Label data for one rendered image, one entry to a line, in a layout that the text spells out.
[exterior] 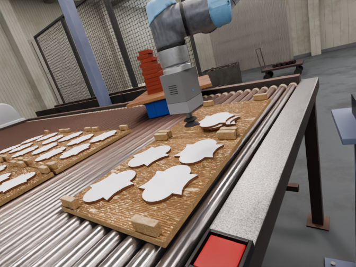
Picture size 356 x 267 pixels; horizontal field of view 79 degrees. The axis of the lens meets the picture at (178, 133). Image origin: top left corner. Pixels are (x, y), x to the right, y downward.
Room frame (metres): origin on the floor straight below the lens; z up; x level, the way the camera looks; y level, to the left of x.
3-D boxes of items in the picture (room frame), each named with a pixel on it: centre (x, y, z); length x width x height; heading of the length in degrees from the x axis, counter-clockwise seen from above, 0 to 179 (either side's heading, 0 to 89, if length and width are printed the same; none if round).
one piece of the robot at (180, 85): (0.60, -0.04, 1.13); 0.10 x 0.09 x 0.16; 53
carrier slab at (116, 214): (0.56, 0.08, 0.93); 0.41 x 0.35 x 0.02; 141
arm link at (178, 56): (0.59, -0.05, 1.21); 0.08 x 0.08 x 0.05
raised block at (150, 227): (0.32, 0.10, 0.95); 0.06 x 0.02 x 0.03; 51
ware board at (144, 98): (1.47, -0.05, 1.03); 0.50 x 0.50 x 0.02; 80
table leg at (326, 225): (1.09, -0.71, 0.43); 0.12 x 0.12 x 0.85; 50
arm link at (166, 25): (0.59, -0.05, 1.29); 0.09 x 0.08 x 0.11; 76
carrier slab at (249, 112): (0.88, -0.18, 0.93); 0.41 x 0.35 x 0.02; 141
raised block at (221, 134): (0.63, -0.14, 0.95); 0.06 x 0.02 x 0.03; 51
